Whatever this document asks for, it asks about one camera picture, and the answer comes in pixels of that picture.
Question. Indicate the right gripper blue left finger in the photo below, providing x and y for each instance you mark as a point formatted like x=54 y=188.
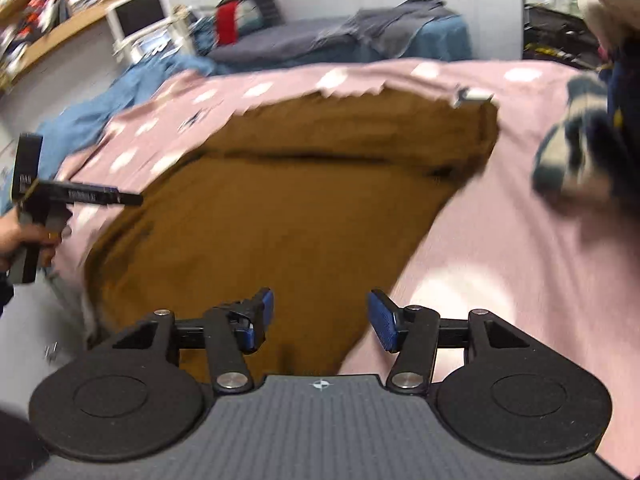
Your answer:
x=227 y=333

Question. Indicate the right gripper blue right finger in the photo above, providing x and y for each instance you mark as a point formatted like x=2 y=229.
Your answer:
x=414 y=334

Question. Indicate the brown knit sweater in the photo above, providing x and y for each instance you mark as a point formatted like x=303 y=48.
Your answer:
x=319 y=198

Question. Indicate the navy red folded clothes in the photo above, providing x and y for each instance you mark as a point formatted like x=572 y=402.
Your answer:
x=613 y=138

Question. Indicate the person's left hand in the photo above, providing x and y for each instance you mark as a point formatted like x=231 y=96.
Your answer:
x=13 y=235

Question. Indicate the blue blanket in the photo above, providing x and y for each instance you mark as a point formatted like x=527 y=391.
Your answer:
x=81 y=125

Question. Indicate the pink polka dot bedsheet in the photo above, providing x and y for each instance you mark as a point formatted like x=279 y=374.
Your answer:
x=571 y=280

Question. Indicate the white computer monitor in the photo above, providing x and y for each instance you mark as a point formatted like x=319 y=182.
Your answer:
x=140 y=28

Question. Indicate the white navy striped garment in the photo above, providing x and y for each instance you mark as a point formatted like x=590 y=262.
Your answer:
x=565 y=166

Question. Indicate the grey towel on bed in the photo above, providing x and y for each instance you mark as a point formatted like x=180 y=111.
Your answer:
x=388 y=31

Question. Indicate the black metal shelf rack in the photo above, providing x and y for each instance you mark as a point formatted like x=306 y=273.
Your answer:
x=555 y=36

